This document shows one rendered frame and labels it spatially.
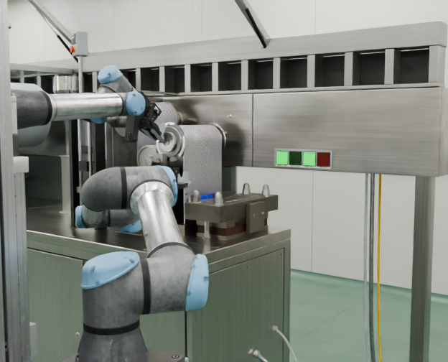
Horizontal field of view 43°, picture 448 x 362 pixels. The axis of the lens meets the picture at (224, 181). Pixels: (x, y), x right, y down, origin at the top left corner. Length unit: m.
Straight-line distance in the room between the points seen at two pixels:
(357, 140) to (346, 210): 2.65
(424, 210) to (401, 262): 2.44
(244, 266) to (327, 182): 2.79
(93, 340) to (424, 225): 1.41
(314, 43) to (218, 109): 0.51
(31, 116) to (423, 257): 1.46
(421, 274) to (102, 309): 1.41
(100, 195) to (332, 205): 3.43
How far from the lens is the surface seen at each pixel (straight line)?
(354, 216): 4.75
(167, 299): 1.20
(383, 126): 2.11
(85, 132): 2.39
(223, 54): 2.47
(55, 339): 2.45
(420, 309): 2.33
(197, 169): 2.23
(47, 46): 7.21
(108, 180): 1.54
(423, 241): 2.27
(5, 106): 1.17
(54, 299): 2.40
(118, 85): 1.99
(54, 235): 2.28
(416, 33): 2.10
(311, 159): 2.22
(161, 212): 1.41
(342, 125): 2.17
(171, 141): 2.17
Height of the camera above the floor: 1.32
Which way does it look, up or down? 6 degrees down
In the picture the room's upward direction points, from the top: straight up
